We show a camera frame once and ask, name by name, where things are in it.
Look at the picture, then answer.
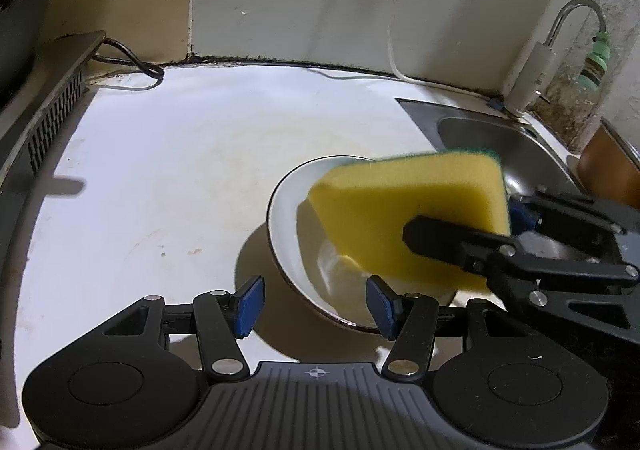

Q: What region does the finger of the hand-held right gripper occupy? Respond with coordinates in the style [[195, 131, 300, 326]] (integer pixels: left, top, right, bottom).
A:
[[403, 215, 640, 330], [507, 187, 628, 238]]

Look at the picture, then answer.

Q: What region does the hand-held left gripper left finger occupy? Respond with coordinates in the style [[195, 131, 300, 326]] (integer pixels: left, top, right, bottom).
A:
[[102, 274, 266, 386]]

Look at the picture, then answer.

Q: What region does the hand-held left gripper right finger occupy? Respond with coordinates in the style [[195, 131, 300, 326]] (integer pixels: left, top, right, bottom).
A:
[[365, 275, 527, 383]]

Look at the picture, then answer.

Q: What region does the yellow and green sponge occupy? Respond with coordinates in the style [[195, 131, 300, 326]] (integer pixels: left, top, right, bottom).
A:
[[307, 147, 512, 295]]

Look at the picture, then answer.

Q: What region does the white bowl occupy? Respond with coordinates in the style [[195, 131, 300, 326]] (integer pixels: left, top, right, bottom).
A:
[[266, 155, 458, 335]]

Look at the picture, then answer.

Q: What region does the brown pot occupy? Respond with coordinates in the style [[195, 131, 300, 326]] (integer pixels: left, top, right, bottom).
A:
[[580, 117, 640, 208]]

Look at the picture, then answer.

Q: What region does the stainless steel sink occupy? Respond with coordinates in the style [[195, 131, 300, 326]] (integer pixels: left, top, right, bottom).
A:
[[395, 98, 593, 211]]

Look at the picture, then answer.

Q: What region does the metal and white faucet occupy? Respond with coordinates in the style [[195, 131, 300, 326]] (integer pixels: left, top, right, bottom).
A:
[[505, 0, 608, 118]]

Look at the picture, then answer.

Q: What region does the green faucet nozzle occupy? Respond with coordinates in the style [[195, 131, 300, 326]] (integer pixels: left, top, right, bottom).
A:
[[580, 30, 613, 91]]

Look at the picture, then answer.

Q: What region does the grey induction cooker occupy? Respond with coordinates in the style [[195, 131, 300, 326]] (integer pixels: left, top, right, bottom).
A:
[[0, 30, 108, 191]]

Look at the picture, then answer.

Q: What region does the white hose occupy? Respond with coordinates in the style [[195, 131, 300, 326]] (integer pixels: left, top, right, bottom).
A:
[[389, 0, 506, 98]]

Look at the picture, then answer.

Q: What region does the black power cable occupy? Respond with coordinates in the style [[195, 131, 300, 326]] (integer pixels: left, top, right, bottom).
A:
[[92, 38, 166, 81]]

